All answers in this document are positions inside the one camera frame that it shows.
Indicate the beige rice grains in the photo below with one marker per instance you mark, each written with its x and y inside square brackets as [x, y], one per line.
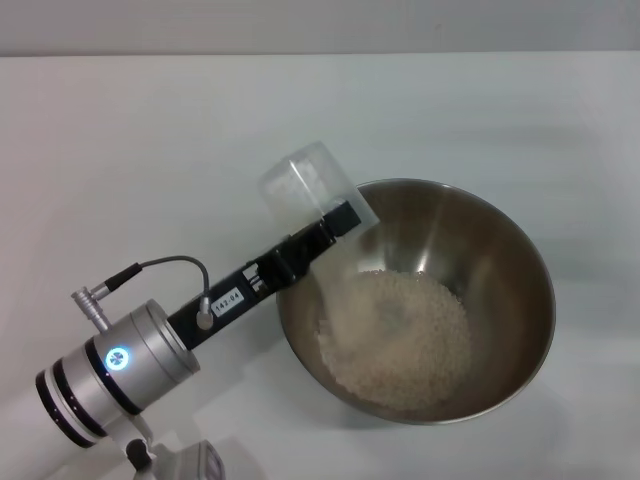
[400, 350]

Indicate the grey rounded box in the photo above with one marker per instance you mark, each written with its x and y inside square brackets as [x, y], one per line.
[210, 462]

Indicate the stainless steel mixing bowl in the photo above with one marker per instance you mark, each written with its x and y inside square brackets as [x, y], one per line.
[475, 235]

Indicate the clear plastic measuring cup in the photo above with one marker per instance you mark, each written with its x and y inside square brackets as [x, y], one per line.
[300, 170]

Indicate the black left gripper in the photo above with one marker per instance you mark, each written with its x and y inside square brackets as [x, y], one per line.
[200, 320]

